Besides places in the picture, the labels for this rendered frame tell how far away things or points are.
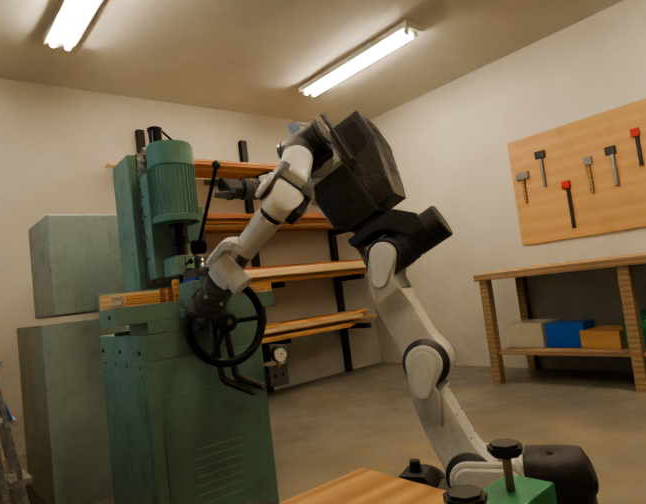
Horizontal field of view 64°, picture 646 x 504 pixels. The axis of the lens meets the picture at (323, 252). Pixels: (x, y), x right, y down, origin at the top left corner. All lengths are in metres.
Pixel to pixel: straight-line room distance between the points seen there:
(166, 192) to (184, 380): 0.69
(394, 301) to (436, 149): 3.81
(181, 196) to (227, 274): 0.67
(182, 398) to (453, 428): 0.89
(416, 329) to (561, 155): 3.20
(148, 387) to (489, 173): 3.81
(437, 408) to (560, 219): 3.17
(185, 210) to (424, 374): 1.05
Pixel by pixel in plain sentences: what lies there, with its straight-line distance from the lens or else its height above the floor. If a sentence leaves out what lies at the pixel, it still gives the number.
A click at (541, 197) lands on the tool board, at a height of 1.42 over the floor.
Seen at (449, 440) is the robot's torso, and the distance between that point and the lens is 1.69.
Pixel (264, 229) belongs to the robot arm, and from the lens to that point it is 1.34.
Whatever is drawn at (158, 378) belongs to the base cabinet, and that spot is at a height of 0.65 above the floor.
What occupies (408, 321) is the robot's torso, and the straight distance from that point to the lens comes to 1.64.
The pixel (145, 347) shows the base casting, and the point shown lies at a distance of 1.83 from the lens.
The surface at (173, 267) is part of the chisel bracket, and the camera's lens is 2.04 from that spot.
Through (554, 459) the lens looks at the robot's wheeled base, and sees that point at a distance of 1.67.
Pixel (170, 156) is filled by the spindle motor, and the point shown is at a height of 1.44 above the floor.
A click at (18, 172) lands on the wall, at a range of 4.43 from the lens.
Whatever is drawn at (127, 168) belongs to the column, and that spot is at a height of 1.46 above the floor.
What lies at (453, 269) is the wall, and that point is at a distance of 5.19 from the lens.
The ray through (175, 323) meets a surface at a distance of 1.87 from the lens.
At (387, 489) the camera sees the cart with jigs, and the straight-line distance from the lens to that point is 0.97.
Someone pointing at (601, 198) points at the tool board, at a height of 1.31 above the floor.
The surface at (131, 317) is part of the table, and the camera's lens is 1.82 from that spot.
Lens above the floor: 0.87
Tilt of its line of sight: 4 degrees up
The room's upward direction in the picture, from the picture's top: 7 degrees counter-clockwise
